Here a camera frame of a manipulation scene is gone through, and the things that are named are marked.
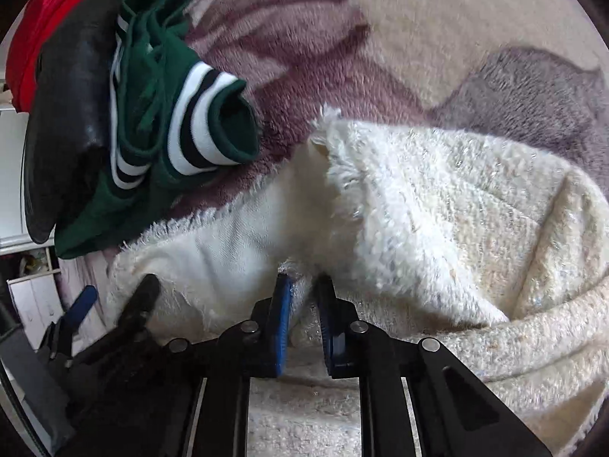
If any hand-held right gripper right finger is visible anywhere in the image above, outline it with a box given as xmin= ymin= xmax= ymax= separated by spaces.
xmin=315 ymin=275 xmax=553 ymax=457

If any floral plush blanket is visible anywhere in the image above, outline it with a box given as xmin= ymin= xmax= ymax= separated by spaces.
xmin=57 ymin=0 xmax=609 ymax=344

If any red quilt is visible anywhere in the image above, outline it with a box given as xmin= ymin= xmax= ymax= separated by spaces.
xmin=5 ymin=0 xmax=131 ymax=112

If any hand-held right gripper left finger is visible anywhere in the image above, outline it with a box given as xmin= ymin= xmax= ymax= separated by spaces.
xmin=164 ymin=272 xmax=296 ymax=457

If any white wardrobe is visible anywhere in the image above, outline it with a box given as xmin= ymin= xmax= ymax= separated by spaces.
xmin=0 ymin=107 xmax=62 ymax=353

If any white fuzzy sweater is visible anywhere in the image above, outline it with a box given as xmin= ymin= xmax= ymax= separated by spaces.
xmin=107 ymin=105 xmax=609 ymax=457

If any black leather jacket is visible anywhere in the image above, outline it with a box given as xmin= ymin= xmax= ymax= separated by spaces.
xmin=24 ymin=0 xmax=127 ymax=243

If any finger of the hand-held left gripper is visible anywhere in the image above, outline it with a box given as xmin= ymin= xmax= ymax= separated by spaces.
xmin=40 ymin=284 xmax=99 ymax=367

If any person's left hand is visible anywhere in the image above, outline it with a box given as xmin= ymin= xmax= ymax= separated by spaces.
xmin=67 ymin=273 xmax=203 ymax=457

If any green striped garment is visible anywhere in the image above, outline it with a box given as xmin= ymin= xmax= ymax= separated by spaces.
xmin=53 ymin=0 xmax=261 ymax=260

